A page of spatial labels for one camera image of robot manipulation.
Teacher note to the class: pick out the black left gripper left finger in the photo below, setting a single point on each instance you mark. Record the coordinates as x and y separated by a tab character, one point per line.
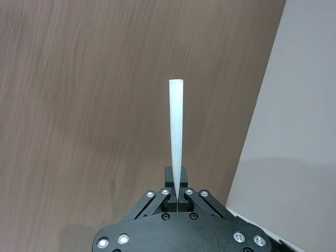
156	202

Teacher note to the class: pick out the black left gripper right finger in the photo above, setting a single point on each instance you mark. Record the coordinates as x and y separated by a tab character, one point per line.
199	202

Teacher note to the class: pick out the small white plastic piece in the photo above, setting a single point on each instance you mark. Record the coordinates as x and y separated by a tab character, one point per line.
176	126

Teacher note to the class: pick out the plain pale wall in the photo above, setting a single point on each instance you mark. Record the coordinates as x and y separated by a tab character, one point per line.
294	136

